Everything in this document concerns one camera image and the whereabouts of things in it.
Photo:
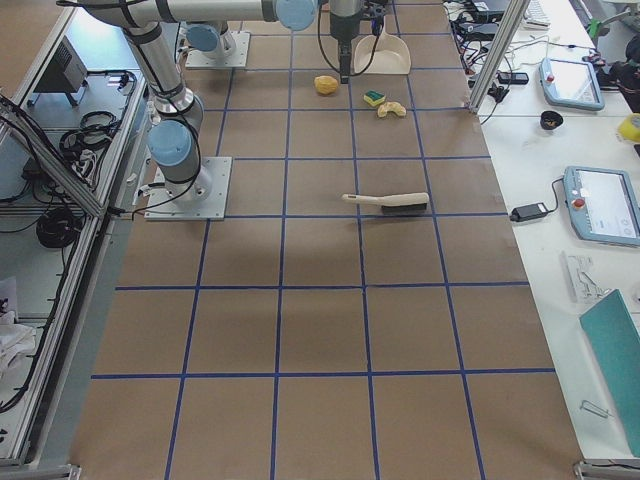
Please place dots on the beige hand brush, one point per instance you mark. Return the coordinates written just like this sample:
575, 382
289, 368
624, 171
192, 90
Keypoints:
397, 204

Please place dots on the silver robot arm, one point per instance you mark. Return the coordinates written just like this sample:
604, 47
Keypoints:
345, 20
141, 23

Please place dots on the white paper manual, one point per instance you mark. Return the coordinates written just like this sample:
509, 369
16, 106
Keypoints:
582, 284

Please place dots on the beige plastic dustpan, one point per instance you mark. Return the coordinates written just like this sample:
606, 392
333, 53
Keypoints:
383, 54

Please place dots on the near teach pendant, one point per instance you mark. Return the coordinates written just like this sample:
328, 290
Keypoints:
602, 206

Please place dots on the white crumpled cloth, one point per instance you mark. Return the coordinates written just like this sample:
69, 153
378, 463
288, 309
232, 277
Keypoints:
17, 340

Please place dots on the green yellow sponge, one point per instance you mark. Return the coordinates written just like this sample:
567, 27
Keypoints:
374, 98

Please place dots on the teal folder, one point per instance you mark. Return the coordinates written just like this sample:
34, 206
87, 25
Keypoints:
614, 340

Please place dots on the yellow tape roll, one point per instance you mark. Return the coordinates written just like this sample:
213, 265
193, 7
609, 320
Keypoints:
629, 128

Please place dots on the grey control box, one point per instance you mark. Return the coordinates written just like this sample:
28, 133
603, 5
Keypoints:
65, 74

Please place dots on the teach pendant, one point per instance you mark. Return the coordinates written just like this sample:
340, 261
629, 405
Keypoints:
571, 84
602, 206

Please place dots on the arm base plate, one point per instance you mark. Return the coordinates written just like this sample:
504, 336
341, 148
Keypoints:
225, 55
206, 199

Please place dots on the black phone device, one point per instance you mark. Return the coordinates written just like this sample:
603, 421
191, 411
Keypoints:
512, 78

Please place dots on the far teach pendant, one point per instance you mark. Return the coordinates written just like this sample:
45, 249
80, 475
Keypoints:
571, 84

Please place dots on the toy croissant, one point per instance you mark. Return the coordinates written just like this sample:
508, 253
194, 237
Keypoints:
391, 107

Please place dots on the metal allen key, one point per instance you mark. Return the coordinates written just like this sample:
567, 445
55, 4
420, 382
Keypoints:
595, 409

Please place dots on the black power adapter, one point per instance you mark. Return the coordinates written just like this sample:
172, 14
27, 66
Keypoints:
529, 212

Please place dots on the aluminium frame post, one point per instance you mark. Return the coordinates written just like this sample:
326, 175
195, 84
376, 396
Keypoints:
505, 33

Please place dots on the aluminium side frame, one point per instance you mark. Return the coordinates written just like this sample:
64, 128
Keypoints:
50, 215

